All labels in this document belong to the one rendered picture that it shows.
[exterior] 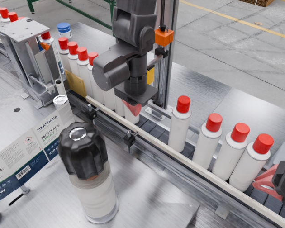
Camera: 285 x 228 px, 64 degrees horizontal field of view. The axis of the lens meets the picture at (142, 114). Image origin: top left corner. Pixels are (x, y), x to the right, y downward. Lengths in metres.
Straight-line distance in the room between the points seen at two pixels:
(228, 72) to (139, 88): 2.20
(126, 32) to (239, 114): 0.63
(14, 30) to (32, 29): 0.06
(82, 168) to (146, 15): 0.30
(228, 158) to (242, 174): 0.06
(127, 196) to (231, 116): 0.52
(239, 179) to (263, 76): 2.20
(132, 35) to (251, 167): 0.40
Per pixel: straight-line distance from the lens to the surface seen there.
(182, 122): 0.61
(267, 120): 1.00
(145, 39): 0.46
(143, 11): 0.46
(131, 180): 0.67
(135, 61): 0.50
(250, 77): 2.71
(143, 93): 0.56
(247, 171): 0.62
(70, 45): 0.84
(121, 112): 0.80
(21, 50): 0.86
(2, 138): 0.88
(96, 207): 0.55
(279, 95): 2.60
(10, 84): 1.19
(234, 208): 0.71
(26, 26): 0.87
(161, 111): 0.73
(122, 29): 0.48
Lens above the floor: 1.48
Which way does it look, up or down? 46 degrees down
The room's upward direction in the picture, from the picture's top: straight up
